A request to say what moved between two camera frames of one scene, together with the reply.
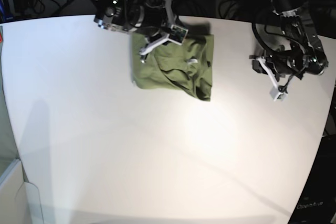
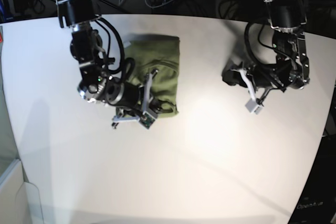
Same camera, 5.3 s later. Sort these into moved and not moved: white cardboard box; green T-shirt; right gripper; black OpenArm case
Moved: right gripper; green T-shirt
Not moved: white cardboard box; black OpenArm case
